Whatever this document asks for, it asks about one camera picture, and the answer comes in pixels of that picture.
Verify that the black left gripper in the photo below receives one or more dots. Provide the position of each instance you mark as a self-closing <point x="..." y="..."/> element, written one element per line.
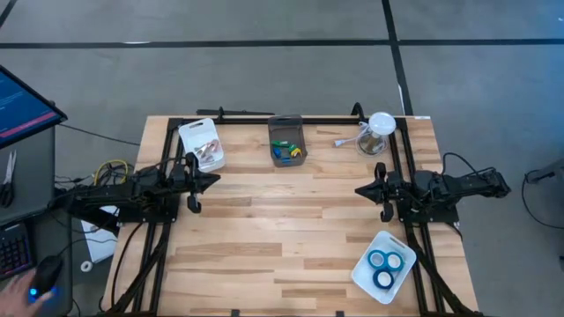
<point x="191" y="185"/>

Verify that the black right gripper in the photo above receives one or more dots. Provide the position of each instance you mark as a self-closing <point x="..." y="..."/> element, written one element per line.
<point x="396" y="189"/>

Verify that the pink toy airplane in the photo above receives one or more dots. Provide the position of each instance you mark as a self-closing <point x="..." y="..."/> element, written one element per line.
<point x="208" y="157"/>

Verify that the pink staple remover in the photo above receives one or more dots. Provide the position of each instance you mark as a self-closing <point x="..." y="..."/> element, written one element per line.
<point x="212" y="145"/>

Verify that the green mini stapler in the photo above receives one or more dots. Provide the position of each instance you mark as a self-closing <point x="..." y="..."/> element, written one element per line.
<point x="291" y="148"/>
<point x="279" y="143"/>

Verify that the yellow mini stapler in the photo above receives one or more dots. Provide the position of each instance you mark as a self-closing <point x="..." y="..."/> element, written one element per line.
<point x="297" y="152"/>

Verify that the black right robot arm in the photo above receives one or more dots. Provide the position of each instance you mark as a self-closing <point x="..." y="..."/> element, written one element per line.
<point x="462" y="187"/>

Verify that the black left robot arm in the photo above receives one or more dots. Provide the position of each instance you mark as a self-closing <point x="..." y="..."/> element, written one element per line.
<point x="114" y="193"/>

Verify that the dark blue tape roll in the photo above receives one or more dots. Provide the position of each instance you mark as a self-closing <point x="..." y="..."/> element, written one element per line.
<point x="375" y="279"/>

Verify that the small white tape roll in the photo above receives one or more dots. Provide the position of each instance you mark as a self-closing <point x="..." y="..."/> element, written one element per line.
<point x="82" y="266"/>

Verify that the white plastic bin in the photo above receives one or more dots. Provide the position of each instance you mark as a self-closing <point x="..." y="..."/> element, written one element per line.
<point x="365" y="282"/>
<point x="194" y="132"/>

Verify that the white mushroom table lamp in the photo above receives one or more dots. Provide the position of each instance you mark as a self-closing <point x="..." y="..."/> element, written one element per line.
<point x="381" y="123"/>

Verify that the white label sticker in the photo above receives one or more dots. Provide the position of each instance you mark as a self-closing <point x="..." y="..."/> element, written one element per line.
<point x="422" y="117"/>

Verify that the grey translucent plastic bin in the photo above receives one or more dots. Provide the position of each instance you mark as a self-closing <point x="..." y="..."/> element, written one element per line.
<point x="286" y="127"/>

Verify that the white paper sheet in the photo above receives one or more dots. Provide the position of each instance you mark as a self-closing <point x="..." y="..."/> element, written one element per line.
<point x="99" y="246"/>

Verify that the grey side desk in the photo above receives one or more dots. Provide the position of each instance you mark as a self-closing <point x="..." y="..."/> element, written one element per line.
<point x="39" y="149"/>

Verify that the dark grey furniture base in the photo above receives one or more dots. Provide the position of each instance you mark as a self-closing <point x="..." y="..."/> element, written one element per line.
<point x="551" y="169"/>

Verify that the black computer mouse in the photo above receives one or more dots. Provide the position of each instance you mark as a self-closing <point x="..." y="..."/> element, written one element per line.
<point x="46" y="273"/>

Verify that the computer monitor blue screen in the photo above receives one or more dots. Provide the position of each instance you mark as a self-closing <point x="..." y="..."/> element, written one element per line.
<point x="22" y="110"/>

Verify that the grey scissors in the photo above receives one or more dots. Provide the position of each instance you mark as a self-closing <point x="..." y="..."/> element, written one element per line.
<point x="9" y="171"/>

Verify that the black keyboard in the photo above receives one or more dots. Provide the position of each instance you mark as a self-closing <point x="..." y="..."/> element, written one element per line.
<point x="13" y="251"/>

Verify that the person's hand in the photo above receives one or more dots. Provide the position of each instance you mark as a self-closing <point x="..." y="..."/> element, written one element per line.
<point x="17" y="299"/>

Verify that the black aluminium table frame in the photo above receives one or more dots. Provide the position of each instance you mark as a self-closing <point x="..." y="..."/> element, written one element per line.
<point x="330" y="120"/>

